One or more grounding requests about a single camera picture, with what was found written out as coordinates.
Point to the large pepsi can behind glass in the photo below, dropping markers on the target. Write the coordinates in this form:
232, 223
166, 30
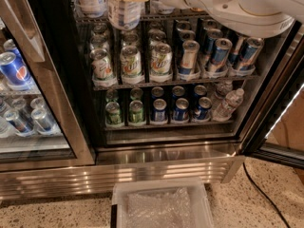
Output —
14, 69

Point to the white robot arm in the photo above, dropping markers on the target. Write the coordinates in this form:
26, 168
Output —
257, 18

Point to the front pepsi can left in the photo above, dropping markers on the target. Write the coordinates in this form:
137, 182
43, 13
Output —
159, 110

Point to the front pepsi can middle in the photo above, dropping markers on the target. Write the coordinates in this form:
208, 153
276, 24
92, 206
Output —
180, 112

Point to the green can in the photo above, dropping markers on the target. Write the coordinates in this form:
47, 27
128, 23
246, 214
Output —
136, 114
113, 113

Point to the front pepsi can right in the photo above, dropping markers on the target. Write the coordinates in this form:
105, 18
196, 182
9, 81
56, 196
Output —
202, 108

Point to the front middle 7up can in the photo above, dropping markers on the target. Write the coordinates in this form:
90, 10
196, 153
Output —
131, 61

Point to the left glass fridge door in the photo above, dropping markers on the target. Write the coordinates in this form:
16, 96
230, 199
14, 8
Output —
43, 34

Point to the stainless steel fridge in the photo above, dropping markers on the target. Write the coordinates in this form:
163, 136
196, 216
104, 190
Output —
147, 151

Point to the red bull can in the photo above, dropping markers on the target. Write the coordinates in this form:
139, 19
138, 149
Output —
222, 47
248, 53
189, 57

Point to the silver can behind glass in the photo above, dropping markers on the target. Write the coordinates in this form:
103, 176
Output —
17, 121
43, 119

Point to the bubble wrap sheet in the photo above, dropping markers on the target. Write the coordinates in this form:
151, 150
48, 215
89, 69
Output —
169, 209

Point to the rear water bottle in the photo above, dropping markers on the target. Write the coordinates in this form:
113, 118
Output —
221, 90

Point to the silver can behind glass right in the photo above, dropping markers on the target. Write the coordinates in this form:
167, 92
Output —
43, 119

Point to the front water bottle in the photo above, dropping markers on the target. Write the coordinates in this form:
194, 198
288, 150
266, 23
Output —
228, 105

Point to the water bottle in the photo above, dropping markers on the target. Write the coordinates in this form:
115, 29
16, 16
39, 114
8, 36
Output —
221, 90
228, 105

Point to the open right fridge door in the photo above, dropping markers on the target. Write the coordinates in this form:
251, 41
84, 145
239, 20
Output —
277, 129

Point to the clear plastic bin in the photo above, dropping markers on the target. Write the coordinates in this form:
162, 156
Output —
201, 212

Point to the front green can right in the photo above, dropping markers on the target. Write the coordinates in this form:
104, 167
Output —
136, 114

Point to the front green can left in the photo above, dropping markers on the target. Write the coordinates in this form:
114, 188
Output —
113, 113

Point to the silver can behind glass left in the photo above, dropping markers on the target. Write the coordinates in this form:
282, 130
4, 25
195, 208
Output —
17, 121

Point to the front left 7up can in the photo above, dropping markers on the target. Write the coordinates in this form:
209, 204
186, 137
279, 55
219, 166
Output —
101, 64

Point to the front right 7up can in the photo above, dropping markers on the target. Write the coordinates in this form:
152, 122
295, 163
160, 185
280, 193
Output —
161, 58

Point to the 7up can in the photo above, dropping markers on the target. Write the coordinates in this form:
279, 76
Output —
101, 64
161, 58
131, 61

